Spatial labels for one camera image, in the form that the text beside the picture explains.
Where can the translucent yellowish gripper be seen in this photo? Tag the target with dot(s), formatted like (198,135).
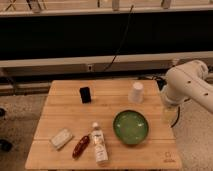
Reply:
(169,114)

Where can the black eraser block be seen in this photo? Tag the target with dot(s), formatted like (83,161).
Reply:
(85,94)

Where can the white sponge block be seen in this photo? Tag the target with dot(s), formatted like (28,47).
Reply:
(61,138)

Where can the wooden folding table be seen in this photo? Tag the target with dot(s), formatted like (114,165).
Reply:
(64,109)

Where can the red brown oblong object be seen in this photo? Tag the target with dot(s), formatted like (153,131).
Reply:
(81,146)

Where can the clear plastic bottle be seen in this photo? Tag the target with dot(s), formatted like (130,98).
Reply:
(100,150)

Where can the green bowl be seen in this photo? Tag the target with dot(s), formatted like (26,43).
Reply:
(130,127)

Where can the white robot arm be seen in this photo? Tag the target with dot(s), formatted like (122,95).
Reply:
(186,81)

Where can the white wall outlet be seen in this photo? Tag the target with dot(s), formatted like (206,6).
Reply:
(90,68)

